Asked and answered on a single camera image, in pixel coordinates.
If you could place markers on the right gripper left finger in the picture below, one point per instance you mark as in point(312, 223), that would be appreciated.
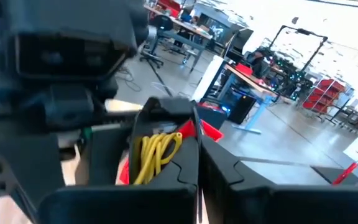
point(120, 205)

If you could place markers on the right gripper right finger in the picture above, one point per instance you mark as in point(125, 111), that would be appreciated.
point(291, 205)

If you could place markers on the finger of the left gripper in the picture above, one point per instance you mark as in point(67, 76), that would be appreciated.
point(101, 155)

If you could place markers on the red table leg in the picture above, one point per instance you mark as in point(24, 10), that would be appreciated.
point(346, 173)

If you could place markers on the wooden desk blue legs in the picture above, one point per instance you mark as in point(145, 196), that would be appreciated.
point(261, 107)

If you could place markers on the red plastic bin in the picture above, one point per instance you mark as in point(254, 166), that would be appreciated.
point(213, 132)

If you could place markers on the black computer tower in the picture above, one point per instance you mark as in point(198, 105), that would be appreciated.
point(242, 109)

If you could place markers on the shelf of red bins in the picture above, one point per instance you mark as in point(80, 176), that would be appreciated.
point(322, 93)

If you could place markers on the black box with red lid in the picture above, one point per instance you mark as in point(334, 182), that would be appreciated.
point(210, 113)

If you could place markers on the long grey work table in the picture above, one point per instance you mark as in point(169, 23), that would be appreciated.
point(185, 39)

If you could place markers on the small red storage bin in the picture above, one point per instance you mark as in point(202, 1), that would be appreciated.
point(244, 69)

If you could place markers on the black office chair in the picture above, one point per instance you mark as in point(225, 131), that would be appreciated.
point(162, 23)

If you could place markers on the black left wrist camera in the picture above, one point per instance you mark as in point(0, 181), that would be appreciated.
point(73, 18)

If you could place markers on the black camera rig frame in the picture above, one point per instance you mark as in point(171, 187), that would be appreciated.
point(303, 31)

